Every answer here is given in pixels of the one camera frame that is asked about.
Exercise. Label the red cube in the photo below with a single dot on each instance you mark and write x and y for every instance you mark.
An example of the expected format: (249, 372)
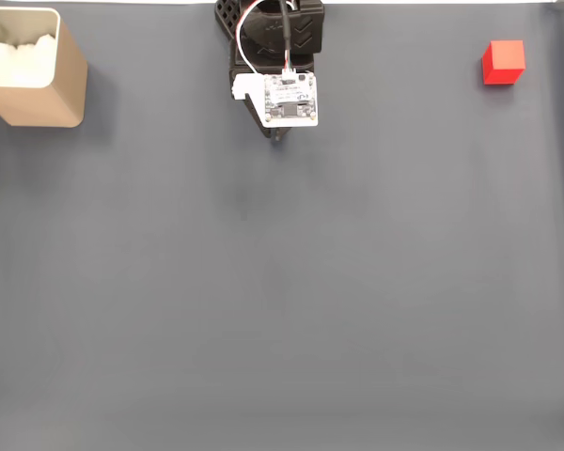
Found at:
(503, 63)

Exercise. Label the beige square box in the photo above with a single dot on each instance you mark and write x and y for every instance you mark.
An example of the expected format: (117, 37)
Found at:
(51, 103)

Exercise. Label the white padding foam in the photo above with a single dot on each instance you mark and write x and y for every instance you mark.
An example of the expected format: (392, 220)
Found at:
(23, 63)

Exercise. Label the white camera board with mount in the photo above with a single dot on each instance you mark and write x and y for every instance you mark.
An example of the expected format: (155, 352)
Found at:
(289, 101)

